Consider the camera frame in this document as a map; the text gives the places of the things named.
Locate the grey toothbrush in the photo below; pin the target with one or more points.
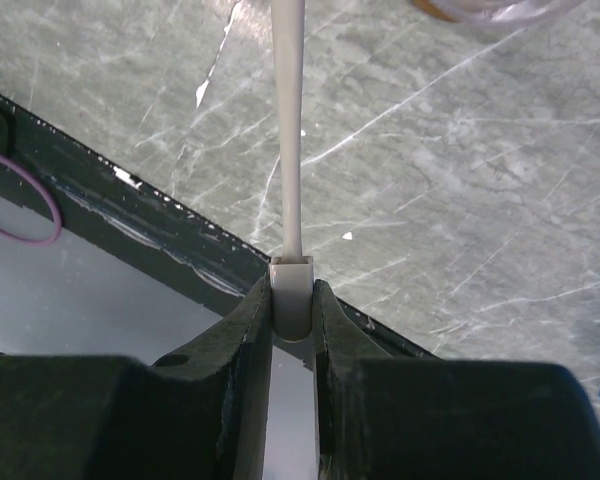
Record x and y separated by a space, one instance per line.
291 273

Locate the black base frame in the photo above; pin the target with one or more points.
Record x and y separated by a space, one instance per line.
161 238

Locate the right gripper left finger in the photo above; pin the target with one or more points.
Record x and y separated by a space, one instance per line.
198 412

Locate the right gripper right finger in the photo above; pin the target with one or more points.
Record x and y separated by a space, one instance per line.
384 416

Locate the brown oval wooden tray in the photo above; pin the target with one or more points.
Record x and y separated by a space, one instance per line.
432 10

